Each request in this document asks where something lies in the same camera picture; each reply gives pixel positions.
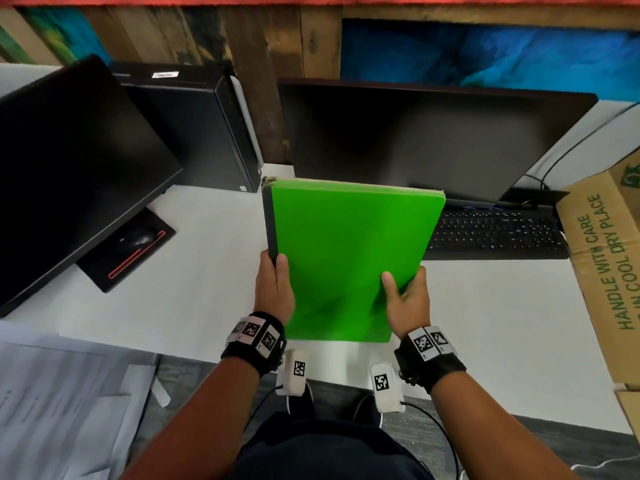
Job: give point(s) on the person's left hand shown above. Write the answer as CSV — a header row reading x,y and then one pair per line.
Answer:
x,y
272,292

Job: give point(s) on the person's right hand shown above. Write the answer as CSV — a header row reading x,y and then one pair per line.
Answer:
x,y
411,304

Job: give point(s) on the person's left thumb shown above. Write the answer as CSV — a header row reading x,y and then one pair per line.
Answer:
x,y
283,274

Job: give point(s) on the person's right thumb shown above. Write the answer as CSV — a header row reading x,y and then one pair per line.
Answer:
x,y
391,287

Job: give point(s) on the green hardcover folder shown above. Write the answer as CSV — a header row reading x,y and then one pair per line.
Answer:
x,y
345,254

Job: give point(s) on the person's right forearm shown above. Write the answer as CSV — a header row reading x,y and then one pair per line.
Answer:
x,y
492,429

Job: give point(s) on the person's left forearm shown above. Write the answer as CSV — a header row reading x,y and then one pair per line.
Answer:
x,y
200,419

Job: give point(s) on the black wrist band with markers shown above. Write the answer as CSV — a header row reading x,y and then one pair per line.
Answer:
x,y
430,357
256,341

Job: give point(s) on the black keyboard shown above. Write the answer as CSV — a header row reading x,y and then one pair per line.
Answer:
x,y
495,232

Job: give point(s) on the black computer monitor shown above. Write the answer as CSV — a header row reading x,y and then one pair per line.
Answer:
x,y
430,139

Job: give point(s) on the black desktop computer tower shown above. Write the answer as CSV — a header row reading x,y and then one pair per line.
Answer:
x,y
200,129

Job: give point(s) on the person's dark trousers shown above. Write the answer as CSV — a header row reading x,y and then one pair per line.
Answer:
x,y
325,452

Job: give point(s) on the brown cardboard box green print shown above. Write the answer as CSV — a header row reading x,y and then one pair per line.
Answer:
x,y
607,274

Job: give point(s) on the black monitor with red-lined stand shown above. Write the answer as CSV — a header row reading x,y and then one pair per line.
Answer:
x,y
70,169

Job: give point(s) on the white paper sheets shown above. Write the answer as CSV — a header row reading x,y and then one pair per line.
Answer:
x,y
60,409

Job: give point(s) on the green and blue painting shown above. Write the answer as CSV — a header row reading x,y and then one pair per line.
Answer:
x,y
55,37

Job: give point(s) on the white wrist camera with marker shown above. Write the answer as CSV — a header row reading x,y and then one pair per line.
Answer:
x,y
386,387
294,372

